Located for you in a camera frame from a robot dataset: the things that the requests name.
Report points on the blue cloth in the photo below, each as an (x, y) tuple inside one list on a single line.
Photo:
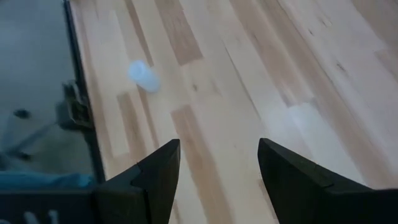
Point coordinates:
[(37, 182)]

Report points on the translucent white plastic bottle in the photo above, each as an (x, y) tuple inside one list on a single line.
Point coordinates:
[(144, 77)]

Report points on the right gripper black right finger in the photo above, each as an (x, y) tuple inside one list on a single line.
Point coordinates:
[(298, 193)]

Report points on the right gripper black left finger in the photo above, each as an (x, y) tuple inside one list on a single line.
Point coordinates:
[(149, 193)]

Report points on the black camera bracket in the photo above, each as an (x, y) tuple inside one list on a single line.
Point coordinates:
[(76, 109)]

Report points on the black metal table frame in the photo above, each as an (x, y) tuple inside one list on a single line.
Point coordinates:
[(75, 46)]

